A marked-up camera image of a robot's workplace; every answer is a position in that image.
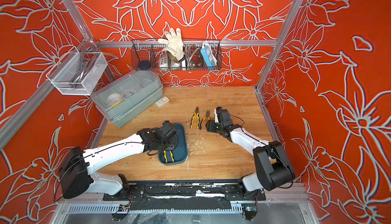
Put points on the white power strip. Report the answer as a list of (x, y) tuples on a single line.
[(163, 62)]

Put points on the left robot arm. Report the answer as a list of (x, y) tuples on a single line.
[(79, 171)]

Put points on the teal plastic storage box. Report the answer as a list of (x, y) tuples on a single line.
[(180, 152)]

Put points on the black wire wall basket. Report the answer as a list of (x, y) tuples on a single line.
[(185, 55)]

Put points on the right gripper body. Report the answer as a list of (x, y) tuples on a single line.
[(215, 127)]

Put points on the blue white box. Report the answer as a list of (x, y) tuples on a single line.
[(208, 56)]

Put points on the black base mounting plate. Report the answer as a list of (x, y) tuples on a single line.
[(226, 189)]

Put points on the white work glove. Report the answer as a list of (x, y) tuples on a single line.
[(173, 43)]

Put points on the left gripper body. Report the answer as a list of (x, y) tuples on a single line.
[(169, 145)]

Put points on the small white labelled box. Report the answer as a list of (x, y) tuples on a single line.
[(161, 102)]

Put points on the translucent lidded storage container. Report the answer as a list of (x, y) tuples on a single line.
[(125, 98)]

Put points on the yellow black small pliers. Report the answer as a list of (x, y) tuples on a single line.
[(204, 120)]

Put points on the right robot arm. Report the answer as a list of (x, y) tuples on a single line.
[(273, 168)]

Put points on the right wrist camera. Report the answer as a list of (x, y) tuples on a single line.
[(216, 118)]

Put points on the yellow black combination pliers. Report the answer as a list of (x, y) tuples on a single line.
[(195, 120)]

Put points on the dark blue round object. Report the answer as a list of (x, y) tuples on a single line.
[(144, 65)]

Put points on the white wire mesh basket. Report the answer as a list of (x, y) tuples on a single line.
[(78, 73)]

